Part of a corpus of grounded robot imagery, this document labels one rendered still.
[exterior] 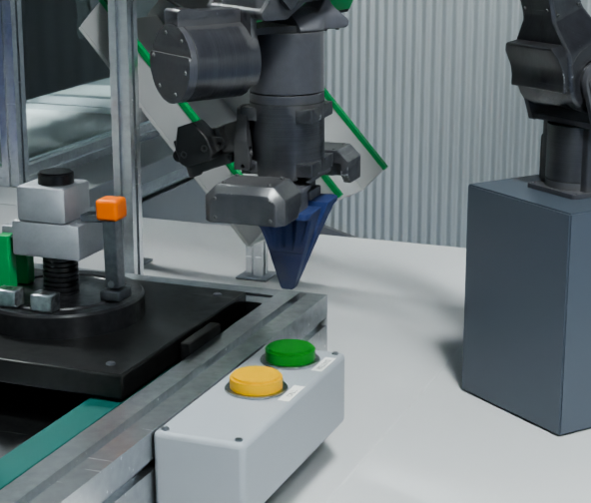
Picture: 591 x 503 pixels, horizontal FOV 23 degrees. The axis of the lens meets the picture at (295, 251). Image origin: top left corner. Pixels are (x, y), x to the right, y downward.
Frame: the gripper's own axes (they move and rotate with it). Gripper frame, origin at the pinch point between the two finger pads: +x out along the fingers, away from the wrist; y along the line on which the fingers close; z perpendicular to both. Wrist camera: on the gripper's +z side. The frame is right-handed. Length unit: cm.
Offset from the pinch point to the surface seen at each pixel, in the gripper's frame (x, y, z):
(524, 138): 50, -314, 44
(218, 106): -4.5, -34.8, 20.7
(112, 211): -1.4, -0.8, 15.7
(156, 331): 8.4, -0.1, 11.8
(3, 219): 19, -70, 69
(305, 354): 8.4, 1.1, -1.8
